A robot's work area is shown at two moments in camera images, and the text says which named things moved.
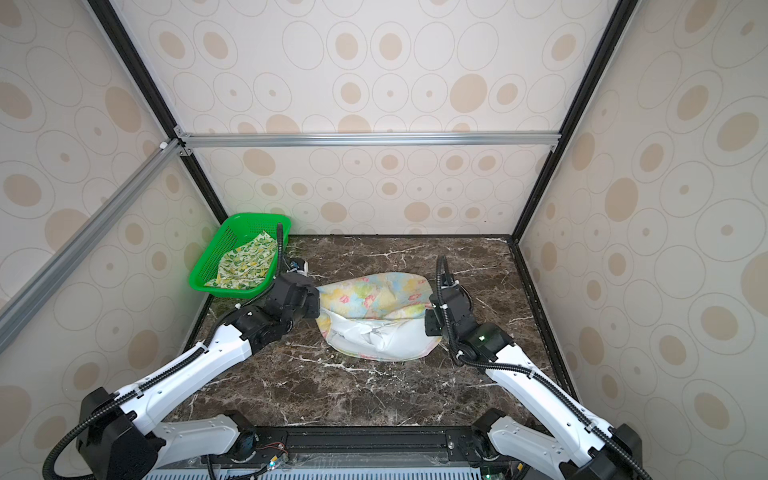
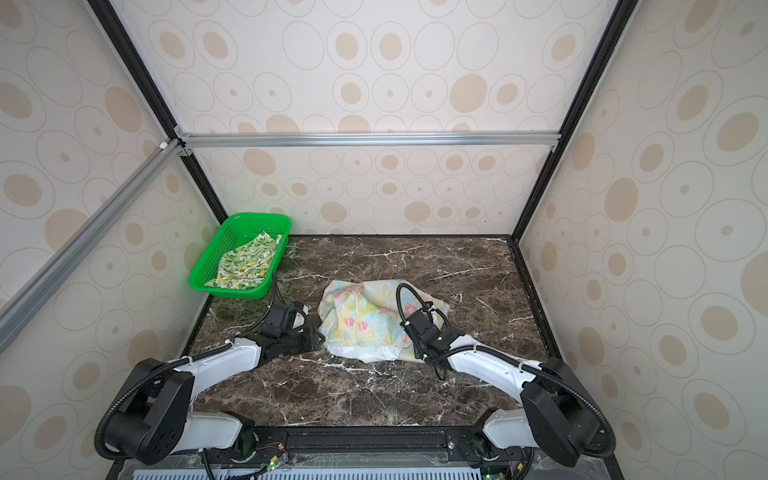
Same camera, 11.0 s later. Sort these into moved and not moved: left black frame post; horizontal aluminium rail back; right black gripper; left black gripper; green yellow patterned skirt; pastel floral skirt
Moved: left black gripper; right black gripper
Not moved: pastel floral skirt; left black frame post; horizontal aluminium rail back; green yellow patterned skirt
